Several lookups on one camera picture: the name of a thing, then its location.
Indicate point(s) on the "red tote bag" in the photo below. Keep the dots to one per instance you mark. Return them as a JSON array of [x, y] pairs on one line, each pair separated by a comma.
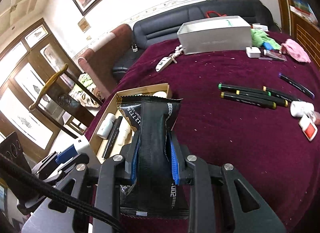
[[213, 14]]

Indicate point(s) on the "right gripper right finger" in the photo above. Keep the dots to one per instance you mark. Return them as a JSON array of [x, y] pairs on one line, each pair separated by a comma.
[[181, 173]]

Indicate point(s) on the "black marker green cap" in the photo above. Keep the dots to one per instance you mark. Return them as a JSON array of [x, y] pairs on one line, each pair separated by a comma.
[[235, 88]]

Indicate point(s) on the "maroon velvet bedspread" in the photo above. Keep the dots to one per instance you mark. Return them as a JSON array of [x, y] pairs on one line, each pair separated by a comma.
[[267, 146]]

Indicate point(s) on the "red white small box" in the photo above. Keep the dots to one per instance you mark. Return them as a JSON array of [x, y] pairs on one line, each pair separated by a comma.
[[308, 128]]

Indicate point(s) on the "black pen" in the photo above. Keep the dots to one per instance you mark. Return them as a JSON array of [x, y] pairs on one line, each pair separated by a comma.
[[112, 137]]

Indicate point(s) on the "white pill bottle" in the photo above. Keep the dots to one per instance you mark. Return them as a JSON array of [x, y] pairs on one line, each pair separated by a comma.
[[299, 108]]

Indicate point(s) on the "black marker tan cap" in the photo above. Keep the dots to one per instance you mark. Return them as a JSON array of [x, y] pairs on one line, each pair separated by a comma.
[[280, 94]]

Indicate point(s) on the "white small bottle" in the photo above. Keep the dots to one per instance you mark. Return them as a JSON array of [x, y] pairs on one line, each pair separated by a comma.
[[106, 126]]

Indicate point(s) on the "wooden chair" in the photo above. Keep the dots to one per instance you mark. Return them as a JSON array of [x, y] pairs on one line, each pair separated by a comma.
[[65, 101]]

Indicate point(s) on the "white car key fob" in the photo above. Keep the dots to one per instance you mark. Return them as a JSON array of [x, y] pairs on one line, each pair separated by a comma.
[[163, 63]]

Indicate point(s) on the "black marker olive cap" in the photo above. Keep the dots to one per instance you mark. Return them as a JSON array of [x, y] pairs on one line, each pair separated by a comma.
[[278, 101]]

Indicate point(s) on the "black marker yellow caps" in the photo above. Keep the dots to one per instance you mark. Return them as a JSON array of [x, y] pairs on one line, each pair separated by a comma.
[[248, 100]]

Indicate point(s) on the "black snack packet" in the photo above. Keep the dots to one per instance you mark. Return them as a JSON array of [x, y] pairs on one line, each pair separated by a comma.
[[154, 194]]

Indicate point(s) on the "white charger block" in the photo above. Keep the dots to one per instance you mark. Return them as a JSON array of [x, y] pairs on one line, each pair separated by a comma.
[[253, 52]]

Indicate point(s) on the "brown cardboard box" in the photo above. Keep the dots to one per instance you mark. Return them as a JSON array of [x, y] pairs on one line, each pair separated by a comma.
[[120, 132]]

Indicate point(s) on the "brown upholstered headboard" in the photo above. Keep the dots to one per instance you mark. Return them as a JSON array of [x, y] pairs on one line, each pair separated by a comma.
[[99, 59]]

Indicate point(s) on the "black leather sofa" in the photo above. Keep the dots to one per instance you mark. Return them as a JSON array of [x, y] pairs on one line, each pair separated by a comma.
[[164, 26]]

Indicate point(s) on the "wooden dresser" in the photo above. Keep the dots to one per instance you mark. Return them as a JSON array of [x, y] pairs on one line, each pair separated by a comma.
[[305, 28]]

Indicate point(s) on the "grey paper gift bag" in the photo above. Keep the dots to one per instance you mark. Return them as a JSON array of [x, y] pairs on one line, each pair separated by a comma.
[[224, 33]]

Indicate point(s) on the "pink cloth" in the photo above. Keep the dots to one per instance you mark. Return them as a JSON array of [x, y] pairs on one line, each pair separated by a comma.
[[293, 49]]

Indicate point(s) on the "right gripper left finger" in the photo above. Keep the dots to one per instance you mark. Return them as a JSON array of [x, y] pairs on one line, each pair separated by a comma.
[[131, 159]]

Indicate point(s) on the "green cloth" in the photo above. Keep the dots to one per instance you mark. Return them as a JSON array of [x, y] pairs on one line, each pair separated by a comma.
[[259, 37]]

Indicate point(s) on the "black marker purple cap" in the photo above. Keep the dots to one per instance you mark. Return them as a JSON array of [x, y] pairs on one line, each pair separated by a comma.
[[297, 85]]

